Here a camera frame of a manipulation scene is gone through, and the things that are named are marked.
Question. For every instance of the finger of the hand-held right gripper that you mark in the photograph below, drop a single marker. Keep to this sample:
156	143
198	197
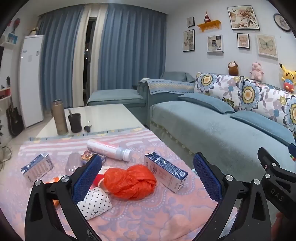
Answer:
268	162

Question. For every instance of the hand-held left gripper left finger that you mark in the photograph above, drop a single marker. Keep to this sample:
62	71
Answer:
89	176

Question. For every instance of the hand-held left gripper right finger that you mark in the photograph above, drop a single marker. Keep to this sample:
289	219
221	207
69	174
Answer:
205	176

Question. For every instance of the pink plastic bottle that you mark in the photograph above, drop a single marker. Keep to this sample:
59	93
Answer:
104	148

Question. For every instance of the dark blue milk carton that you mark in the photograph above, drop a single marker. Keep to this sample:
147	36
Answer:
166	171
37	169

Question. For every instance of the orange plastic bag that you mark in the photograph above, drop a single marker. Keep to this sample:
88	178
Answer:
129	183

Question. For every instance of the person's right hand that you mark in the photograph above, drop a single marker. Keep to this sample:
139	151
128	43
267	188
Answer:
278	227

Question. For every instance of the red and white wrapper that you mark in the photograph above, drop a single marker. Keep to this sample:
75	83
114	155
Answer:
98	179

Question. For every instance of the clear plastic cup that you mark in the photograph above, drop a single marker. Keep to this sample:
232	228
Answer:
72	162

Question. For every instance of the colourful card box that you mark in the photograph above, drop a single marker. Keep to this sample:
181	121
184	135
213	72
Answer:
86	154

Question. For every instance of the white polka dot packet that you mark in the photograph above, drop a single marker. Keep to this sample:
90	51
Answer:
94	204

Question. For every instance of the orange snack packet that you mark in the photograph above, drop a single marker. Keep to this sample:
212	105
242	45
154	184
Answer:
55	180

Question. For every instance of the blue seat cushion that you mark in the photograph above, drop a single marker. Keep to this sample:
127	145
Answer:
261	125
205	102

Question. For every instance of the blue sofa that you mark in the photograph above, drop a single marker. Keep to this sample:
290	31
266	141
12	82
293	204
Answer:
208	136

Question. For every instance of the black car key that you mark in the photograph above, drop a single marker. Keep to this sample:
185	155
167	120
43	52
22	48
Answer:
87	128

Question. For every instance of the dark brown cup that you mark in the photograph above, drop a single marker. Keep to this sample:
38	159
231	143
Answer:
75	124

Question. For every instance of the white coffee table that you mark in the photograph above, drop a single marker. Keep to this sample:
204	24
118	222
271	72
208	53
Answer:
108	118

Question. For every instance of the tan thermos bottle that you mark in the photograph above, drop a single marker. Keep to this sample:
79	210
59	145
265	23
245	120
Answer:
59	120

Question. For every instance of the pink floral tablecloth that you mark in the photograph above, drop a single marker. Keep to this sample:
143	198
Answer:
138	215

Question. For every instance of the grey spoon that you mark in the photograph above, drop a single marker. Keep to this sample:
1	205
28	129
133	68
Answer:
70	112

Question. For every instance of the floral sofa back cover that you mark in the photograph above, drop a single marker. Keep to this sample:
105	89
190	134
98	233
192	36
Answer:
252	95

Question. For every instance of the yellow plush toy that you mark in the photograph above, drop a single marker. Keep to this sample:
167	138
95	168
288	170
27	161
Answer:
288	77

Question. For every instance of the pink pig plush toy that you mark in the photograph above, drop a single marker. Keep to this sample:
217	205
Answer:
256	71

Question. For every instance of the black guitar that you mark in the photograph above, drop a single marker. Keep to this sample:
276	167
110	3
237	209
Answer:
15	120

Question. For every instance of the blue patterned armrest cover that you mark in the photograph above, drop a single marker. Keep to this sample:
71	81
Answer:
168	85

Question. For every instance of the brown monkey plush toy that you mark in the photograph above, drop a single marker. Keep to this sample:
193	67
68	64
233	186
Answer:
233	68

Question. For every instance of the blue sofa pillow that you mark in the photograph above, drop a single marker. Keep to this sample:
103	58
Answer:
175	76

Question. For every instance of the white refrigerator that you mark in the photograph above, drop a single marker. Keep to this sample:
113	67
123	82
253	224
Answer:
31	81

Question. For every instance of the light framed butterfly picture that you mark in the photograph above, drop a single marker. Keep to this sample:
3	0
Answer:
267	45

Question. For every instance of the white sheer curtain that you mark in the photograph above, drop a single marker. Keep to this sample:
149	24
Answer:
79	58

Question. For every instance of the blue curtain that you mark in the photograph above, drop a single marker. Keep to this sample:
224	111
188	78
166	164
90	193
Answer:
131	46
60	58

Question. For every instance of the black framed beige picture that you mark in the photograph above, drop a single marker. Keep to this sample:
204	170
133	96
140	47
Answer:
243	41

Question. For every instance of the white collage picture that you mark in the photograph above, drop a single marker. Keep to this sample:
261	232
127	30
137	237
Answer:
215	44

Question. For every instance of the dark framed butterfly picture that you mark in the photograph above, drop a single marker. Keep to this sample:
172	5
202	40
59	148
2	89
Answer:
188	40

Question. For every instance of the large floral picture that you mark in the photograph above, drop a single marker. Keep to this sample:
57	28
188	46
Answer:
242	18

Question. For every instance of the small plush toy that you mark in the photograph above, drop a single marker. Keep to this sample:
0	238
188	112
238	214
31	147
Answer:
34	31

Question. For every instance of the red gourd ornament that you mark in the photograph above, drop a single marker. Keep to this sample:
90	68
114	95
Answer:
207	18

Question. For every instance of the small blue picture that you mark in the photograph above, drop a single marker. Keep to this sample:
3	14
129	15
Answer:
12	37

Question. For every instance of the red table tennis paddle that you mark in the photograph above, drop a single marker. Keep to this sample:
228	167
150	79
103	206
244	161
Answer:
16	23

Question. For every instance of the white wall shelf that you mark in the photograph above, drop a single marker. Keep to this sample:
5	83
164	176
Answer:
4	93

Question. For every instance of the orange wall shelf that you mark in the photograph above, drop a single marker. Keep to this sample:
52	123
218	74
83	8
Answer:
208	25

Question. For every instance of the small dark picture frame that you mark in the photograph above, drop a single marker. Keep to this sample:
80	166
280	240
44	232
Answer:
190	22

